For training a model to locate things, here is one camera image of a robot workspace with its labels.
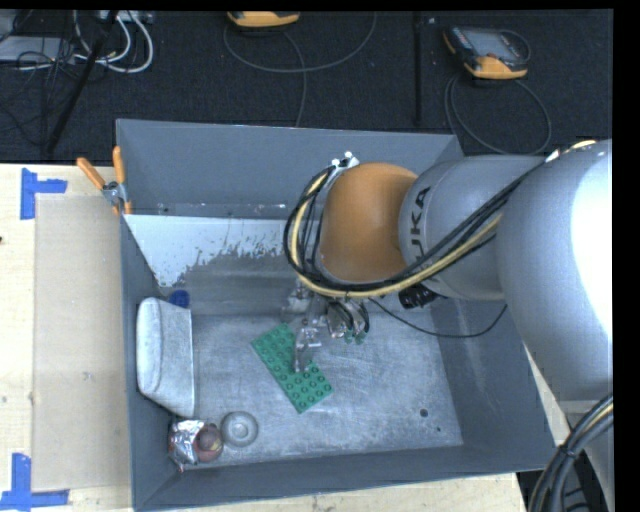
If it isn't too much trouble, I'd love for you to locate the brown cardboard board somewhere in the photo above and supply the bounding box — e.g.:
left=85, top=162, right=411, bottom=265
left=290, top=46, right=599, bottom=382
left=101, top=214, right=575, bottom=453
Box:
left=30, top=193, right=134, bottom=494

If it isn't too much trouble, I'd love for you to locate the red-brown ball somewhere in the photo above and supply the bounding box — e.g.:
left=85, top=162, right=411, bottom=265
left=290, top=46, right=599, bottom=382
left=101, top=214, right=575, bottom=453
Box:
left=193, top=423, right=225, bottom=463

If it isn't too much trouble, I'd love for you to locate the crumpled silver foil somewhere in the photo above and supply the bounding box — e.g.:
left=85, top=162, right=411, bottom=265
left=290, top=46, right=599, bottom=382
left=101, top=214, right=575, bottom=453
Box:
left=167, top=418, right=207, bottom=474

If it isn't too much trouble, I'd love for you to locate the grey round knob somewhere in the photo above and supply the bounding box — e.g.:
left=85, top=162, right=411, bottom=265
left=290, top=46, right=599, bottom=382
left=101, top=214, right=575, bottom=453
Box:
left=219, top=410, right=261, bottom=448

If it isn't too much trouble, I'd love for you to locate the dark green flat block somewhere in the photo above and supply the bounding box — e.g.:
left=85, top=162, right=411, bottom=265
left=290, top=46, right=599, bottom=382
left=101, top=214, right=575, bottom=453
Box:
left=249, top=322, right=335, bottom=415

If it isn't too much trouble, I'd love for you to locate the black cylinder on white bracket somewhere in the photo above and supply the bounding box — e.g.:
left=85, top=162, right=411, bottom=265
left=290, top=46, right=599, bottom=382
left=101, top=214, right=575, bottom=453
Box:
left=398, top=283, right=441, bottom=310

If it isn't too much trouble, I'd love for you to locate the grey metal bin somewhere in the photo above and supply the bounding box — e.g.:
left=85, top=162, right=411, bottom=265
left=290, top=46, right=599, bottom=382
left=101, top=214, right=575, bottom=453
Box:
left=114, top=118, right=557, bottom=512

